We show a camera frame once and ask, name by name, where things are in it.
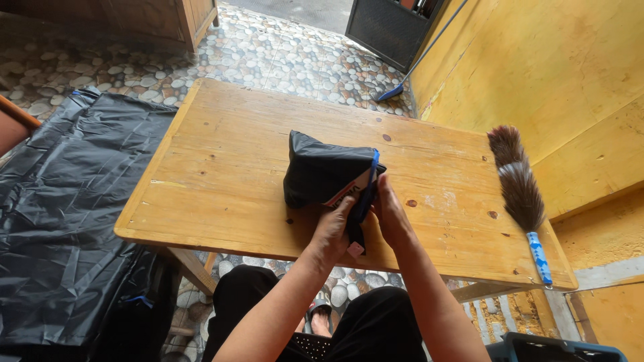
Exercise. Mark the brown wooden chair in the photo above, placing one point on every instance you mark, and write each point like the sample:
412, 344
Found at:
12, 125

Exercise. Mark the person's left hand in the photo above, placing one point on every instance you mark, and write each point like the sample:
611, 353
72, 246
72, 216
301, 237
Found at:
329, 234

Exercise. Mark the blue-grey plastic basket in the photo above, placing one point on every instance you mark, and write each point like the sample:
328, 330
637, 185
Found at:
553, 349

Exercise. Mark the black plastic sheet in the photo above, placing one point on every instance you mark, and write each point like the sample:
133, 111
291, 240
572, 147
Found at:
65, 211

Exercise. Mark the wooden cabinet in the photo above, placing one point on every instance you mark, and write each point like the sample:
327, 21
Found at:
141, 20

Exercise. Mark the person's black trousers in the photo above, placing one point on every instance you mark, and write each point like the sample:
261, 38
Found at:
372, 327

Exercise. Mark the person's foot in black sandal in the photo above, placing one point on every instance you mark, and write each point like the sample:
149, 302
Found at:
319, 316

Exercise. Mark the person's right hand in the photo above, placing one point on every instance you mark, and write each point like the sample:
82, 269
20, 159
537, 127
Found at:
395, 218

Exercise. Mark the wooden table leg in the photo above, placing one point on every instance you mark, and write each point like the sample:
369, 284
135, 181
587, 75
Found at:
193, 271

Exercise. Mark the person's left fingers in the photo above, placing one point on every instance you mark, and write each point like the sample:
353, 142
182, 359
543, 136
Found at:
346, 208

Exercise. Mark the black bag blue trim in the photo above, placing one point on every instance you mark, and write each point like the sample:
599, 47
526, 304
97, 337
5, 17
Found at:
324, 171

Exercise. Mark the black metal door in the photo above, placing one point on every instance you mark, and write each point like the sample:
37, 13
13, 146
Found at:
387, 27

